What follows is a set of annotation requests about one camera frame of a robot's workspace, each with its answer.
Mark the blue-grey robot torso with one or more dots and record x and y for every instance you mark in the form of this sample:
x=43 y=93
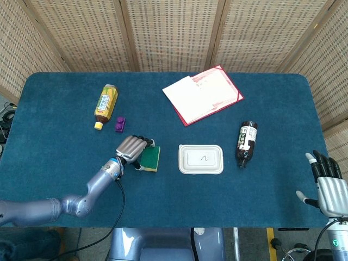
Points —
x=163 y=244

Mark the chrome chair base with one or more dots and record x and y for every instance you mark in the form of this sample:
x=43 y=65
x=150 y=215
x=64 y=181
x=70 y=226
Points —
x=292 y=251

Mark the blue carpet table cover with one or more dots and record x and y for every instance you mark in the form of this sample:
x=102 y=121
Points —
x=190 y=195

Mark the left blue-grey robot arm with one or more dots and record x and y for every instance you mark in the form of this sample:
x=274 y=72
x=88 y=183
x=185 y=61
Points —
x=76 y=205

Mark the white plastic container lid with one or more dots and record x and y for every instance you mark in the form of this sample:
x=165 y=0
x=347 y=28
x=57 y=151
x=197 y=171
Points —
x=201 y=159

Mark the white paper sheet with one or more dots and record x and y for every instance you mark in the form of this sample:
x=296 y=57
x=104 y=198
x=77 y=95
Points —
x=180 y=93

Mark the dark tea bottle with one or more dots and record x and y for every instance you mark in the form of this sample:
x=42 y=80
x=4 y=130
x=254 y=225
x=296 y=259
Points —
x=247 y=142

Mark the red folder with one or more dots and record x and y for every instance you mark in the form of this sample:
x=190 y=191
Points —
x=217 y=104

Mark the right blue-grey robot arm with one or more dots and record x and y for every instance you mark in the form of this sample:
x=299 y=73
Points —
x=340 y=242

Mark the yellow label tea bottle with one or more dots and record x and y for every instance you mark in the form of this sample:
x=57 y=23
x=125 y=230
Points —
x=106 y=102

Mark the green yellow sponge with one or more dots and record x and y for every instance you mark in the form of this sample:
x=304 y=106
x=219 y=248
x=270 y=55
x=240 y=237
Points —
x=150 y=160

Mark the grey metal table leg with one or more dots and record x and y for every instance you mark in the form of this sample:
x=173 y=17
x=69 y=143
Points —
x=236 y=244

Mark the purple toy brick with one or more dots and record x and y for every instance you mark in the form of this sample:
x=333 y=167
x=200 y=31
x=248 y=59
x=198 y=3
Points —
x=120 y=125

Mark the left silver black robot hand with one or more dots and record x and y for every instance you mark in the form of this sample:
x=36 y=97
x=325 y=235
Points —
x=130 y=148

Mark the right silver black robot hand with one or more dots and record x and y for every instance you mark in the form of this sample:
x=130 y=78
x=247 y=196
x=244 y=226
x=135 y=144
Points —
x=333 y=195

